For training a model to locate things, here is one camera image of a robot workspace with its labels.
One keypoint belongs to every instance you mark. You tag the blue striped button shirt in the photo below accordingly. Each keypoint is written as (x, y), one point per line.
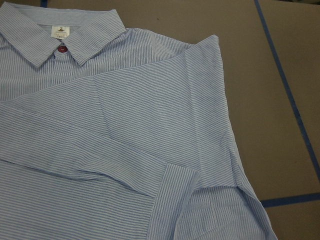
(115, 133)

